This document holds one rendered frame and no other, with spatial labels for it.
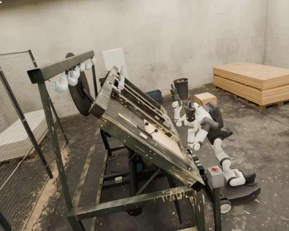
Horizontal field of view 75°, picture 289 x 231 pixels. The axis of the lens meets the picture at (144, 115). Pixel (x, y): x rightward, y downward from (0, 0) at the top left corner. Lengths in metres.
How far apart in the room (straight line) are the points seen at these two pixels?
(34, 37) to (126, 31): 3.00
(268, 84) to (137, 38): 4.27
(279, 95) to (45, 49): 7.03
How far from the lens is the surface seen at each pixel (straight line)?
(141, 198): 2.06
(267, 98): 5.50
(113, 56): 5.65
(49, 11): 7.35
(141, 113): 2.29
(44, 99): 1.60
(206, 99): 5.32
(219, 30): 8.02
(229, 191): 2.93
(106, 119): 1.52
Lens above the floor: 2.27
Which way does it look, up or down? 23 degrees down
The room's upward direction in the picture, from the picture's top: 12 degrees counter-clockwise
